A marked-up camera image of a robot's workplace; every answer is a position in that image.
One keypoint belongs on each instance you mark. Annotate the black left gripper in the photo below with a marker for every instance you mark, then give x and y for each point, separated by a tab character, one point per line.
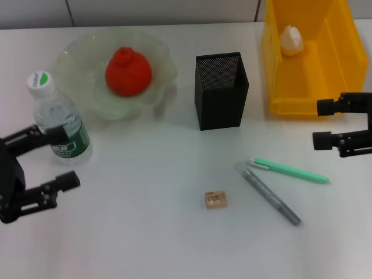
8	180

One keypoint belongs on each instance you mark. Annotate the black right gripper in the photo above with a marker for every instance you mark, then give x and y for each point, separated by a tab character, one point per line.
369	120

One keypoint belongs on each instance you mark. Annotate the green pen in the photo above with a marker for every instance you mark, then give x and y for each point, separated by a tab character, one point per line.
290	171

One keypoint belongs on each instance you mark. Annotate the orange fruit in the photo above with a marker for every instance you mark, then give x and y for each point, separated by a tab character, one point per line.
128	72

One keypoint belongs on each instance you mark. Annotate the clear green-label water bottle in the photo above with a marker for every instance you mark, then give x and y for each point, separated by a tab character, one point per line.
55	116

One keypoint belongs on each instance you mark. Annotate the grey marker pen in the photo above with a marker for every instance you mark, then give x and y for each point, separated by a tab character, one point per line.
267	194

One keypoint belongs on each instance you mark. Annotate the green glass fruit plate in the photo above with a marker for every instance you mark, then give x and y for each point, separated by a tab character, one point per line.
81	58

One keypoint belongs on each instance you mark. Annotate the yellow plastic bin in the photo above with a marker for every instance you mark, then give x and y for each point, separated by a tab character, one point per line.
319	72

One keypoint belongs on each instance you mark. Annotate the white paper ball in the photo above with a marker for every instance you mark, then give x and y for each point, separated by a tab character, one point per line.
292	40

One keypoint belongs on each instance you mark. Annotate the black mesh pen holder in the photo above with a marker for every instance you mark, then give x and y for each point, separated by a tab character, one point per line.
221	110

